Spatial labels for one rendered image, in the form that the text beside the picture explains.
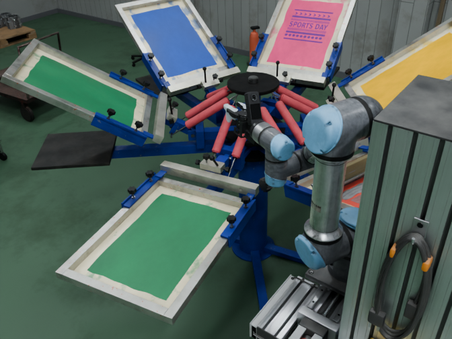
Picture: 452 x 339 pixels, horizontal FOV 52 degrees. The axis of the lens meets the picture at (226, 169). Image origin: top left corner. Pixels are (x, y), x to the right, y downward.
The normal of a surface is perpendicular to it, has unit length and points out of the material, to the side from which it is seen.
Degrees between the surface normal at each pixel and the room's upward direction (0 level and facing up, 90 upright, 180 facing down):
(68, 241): 0
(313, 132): 82
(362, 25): 90
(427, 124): 0
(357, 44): 90
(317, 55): 32
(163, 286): 0
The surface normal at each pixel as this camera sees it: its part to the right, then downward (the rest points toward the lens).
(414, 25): -0.60, 0.46
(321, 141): -0.89, 0.16
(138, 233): -0.04, -0.83
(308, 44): -0.26, -0.43
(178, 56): 0.26, -0.47
